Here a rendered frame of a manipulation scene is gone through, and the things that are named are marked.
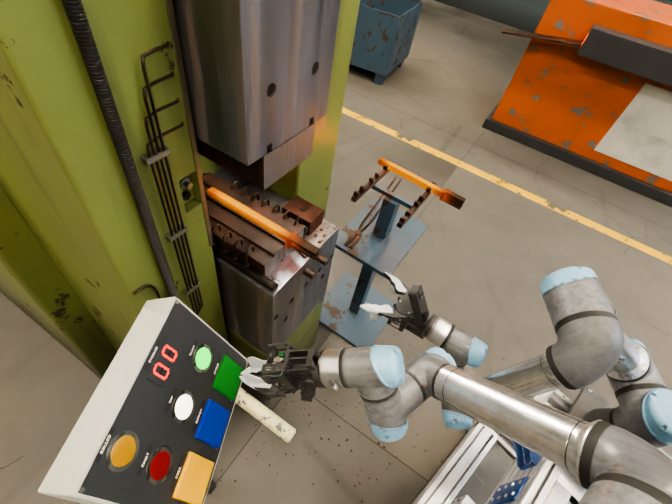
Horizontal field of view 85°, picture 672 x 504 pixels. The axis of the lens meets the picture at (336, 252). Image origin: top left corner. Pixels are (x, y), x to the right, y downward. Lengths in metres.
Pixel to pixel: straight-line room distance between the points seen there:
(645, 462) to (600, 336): 0.32
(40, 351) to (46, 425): 0.38
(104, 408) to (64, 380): 1.47
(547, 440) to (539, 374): 0.28
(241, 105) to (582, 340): 0.79
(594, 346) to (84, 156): 0.98
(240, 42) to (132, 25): 0.16
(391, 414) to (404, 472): 1.22
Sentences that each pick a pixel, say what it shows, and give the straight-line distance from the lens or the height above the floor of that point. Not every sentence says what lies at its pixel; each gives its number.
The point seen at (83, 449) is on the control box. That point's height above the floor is 1.19.
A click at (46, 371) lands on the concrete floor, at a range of 2.27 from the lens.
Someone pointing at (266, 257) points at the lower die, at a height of 0.98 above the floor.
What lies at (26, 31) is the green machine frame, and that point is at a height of 1.63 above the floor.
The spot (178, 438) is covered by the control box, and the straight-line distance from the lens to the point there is 0.82.
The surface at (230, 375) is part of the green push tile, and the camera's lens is 0.91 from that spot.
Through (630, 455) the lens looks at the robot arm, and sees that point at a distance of 0.63.
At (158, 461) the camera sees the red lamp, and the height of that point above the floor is 1.10.
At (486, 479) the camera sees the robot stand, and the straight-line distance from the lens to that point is 1.87.
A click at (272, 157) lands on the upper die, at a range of 0.86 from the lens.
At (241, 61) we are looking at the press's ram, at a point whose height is 1.58.
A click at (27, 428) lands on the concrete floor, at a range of 2.18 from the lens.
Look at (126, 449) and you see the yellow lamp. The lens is 0.74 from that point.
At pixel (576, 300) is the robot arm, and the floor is 1.29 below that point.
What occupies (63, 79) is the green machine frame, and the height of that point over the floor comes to 1.56.
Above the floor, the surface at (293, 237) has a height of 1.01.
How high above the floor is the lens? 1.85
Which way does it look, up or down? 48 degrees down
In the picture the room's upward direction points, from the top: 12 degrees clockwise
